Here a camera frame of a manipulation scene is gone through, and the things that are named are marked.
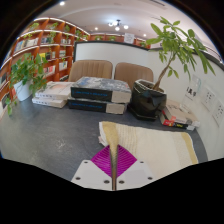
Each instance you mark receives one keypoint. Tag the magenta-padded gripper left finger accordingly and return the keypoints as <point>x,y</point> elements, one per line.
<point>87,173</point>

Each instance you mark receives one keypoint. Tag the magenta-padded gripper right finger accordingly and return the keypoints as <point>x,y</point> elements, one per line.
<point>136,174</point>

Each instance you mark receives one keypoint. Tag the cream and yellow striped towel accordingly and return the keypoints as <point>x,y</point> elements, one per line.
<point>156,146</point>

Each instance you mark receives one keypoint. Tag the red and white book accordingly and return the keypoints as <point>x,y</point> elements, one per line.
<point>170,122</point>

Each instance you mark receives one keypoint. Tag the dark thick book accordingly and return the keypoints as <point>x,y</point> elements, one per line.
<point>90,106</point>

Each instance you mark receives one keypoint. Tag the beige book with black print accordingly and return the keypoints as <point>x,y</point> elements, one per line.
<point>180,113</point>

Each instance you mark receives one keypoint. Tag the tall plant in black pot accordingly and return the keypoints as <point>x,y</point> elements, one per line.
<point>146,100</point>

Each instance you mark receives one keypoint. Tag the white flat book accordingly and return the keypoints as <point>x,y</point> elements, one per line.
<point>48,102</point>
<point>55,90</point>

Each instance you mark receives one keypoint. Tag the grey marbled thick book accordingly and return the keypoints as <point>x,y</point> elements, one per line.
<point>100,86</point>

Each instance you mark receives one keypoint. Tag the leafy plant in white pot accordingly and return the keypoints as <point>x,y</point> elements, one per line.
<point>25,71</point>

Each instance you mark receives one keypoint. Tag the small white paper sign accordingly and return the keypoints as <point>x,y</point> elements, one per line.
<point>129,38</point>

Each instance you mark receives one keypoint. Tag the orange wooden bookshelf unit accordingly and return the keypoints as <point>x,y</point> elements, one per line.
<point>36,43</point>

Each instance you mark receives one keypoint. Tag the ceiling chandelier with round bulbs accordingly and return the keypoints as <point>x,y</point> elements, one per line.
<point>117,25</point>

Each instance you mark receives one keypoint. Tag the recessed ceiling lights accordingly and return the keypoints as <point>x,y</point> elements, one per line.
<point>62,3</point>

